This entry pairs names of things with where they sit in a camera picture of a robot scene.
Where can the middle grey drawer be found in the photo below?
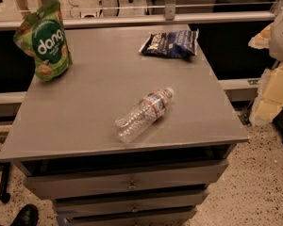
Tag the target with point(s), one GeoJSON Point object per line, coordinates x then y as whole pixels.
{"type": "Point", "coordinates": [131, 204]}

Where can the green dang snack bag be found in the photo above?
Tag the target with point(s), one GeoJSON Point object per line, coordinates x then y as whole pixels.
{"type": "Point", "coordinates": [41, 35]}

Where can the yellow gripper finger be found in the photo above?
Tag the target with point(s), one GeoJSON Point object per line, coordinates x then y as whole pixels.
{"type": "Point", "coordinates": [269, 101]}
{"type": "Point", "coordinates": [261, 40]}

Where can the black chair leg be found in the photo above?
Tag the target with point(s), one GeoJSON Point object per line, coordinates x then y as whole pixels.
{"type": "Point", "coordinates": [4, 195]}

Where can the grey drawer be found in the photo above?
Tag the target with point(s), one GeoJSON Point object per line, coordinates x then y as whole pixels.
{"type": "Point", "coordinates": [94, 183]}
{"type": "Point", "coordinates": [131, 204]}
{"type": "Point", "coordinates": [132, 219]}

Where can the blue chip bag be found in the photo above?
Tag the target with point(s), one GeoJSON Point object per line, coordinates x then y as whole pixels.
{"type": "Point", "coordinates": [176, 44]}

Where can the grey metal rail frame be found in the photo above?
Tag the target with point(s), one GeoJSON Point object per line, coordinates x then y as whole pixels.
{"type": "Point", "coordinates": [210, 15]}

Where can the top grey drawer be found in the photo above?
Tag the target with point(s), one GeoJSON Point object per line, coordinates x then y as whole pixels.
{"type": "Point", "coordinates": [94, 183]}

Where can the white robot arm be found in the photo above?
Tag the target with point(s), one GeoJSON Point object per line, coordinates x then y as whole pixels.
{"type": "Point", "coordinates": [276, 39]}

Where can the black shoe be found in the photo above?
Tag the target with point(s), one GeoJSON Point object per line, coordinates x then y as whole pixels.
{"type": "Point", "coordinates": [28, 216]}

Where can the grey drawer cabinet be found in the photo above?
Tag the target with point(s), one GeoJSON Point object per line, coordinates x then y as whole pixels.
{"type": "Point", "coordinates": [66, 126]}

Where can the clear plastic water bottle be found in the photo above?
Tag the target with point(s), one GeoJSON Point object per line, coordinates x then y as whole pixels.
{"type": "Point", "coordinates": [139, 117]}

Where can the bottom grey drawer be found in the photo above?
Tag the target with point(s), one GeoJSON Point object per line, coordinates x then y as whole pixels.
{"type": "Point", "coordinates": [132, 219]}

